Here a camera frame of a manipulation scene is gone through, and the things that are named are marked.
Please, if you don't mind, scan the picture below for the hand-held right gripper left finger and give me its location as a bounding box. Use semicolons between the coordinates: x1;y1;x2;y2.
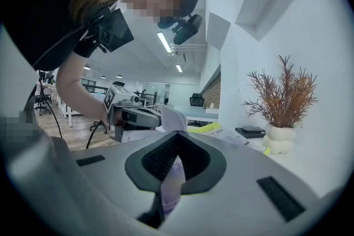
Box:
70;130;180;230

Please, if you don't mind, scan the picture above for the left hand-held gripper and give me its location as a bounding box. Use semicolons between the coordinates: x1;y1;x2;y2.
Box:
103;84;163;144

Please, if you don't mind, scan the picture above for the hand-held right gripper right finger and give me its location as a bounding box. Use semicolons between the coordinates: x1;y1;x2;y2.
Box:
165;130;327;236

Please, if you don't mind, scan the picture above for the white paper sheet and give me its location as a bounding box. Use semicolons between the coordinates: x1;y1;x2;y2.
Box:
161;104;188;133

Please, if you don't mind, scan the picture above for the lilac wet wipe pack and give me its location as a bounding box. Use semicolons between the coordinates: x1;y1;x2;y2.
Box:
121;128;186;217

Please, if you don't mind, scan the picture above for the person's left forearm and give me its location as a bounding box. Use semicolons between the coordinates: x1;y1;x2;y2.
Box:
56;52;112;125

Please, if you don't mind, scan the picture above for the person's left hand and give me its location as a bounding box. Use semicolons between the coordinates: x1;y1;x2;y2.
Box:
111;111;124;128

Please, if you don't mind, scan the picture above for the black flat device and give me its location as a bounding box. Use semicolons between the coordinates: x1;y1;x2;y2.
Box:
235;125;267;139

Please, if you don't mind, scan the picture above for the yellow-edged grey book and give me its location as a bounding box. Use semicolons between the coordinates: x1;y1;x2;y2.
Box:
188;122;272;156

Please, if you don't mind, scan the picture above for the white bubbly vase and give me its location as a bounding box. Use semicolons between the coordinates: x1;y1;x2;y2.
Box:
262;123;296;155

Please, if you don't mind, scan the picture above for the light blue table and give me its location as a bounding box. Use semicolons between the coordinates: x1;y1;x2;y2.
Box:
176;104;220;127

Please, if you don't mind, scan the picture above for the white ceiling conduit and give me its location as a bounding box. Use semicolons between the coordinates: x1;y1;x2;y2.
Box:
169;42;209;56

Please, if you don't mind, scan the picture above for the orange dried plant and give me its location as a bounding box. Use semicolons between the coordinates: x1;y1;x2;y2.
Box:
242;55;319;129

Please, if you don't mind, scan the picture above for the black chest device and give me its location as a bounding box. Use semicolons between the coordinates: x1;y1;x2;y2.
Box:
84;6;135;54

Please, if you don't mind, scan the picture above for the person's black shirt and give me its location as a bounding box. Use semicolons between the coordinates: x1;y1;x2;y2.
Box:
0;0;112;73

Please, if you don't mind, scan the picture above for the left hand-held gripper cable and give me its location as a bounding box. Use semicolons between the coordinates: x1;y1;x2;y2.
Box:
85;119;106;150

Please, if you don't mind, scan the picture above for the thin black hanging cable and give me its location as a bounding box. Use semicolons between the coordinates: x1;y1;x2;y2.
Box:
38;78;64;139

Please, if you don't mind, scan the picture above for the black head camera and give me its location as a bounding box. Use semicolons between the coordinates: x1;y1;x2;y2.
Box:
171;14;204;46

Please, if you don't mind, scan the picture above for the black chest device cable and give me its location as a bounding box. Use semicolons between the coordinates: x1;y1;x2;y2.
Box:
31;24;87;70

